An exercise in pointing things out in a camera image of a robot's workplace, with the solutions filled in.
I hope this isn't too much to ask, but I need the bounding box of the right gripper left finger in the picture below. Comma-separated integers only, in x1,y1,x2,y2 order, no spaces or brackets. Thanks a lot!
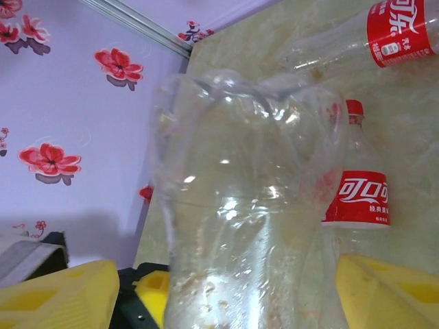
0,259,121,329

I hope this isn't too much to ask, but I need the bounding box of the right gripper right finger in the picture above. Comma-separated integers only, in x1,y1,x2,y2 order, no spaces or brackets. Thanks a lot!
337,253,439,329

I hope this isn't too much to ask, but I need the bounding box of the clear unlabelled plastic bottle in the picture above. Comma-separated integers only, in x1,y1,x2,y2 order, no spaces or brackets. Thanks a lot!
149,67,347,329

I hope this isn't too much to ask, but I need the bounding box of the Coca-Cola plastic bottle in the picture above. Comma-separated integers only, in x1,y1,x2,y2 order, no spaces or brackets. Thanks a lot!
279,0,439,75
318,99,394,261

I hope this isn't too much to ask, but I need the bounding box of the aluminium frame post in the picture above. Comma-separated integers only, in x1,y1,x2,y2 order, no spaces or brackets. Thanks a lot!
77,0,193,58

